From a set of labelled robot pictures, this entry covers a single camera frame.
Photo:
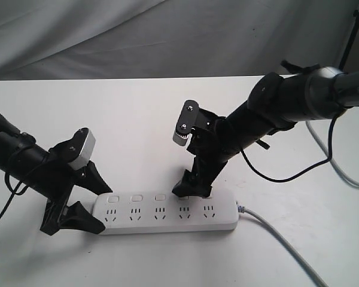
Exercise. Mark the white five-outlet power strip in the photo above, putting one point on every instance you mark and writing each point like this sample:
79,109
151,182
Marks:
163,212

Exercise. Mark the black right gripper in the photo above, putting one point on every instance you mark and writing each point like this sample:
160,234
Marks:
214,141

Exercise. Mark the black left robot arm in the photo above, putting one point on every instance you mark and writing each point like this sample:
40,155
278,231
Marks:
22,160

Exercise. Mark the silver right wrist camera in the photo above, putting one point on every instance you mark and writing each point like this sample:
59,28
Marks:
186,121

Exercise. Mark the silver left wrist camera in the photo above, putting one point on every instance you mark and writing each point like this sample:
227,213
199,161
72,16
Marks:
80,148

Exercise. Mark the grey backdrop cloth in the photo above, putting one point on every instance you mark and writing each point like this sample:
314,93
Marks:
65,40

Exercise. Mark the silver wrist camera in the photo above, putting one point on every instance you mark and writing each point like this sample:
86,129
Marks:
80,148
186,121

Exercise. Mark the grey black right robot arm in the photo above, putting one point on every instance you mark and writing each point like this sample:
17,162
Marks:
275,104

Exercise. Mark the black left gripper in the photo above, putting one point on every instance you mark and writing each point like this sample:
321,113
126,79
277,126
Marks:
61,180

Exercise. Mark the black tripod stand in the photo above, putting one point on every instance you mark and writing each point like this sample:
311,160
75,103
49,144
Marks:
350,41

